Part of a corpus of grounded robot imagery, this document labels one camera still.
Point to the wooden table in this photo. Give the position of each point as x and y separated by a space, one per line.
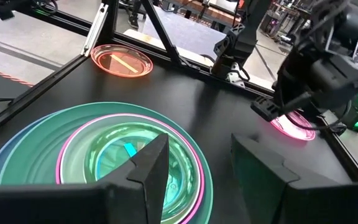
210 11

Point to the pink-rimmed plastic plate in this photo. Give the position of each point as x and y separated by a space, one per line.
73 161

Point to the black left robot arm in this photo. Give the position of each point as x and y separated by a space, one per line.
343 21

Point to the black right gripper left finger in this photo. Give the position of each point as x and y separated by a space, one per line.
73 202

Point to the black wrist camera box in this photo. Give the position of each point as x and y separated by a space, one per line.
264 109

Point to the large teal plastic plate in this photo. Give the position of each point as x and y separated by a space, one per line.
42 146

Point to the black aluminium table frame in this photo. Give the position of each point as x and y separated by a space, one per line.
57 76

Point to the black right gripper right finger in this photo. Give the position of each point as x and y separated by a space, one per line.
291 202

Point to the orange translucent plastic plate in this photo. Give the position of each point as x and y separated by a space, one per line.
117 62

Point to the pink translucent plastic plate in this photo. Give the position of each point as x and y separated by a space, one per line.
294 127

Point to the small green translucent plate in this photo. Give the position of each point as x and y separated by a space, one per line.
110 149

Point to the silver frame bracket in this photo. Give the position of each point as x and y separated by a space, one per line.
94 29

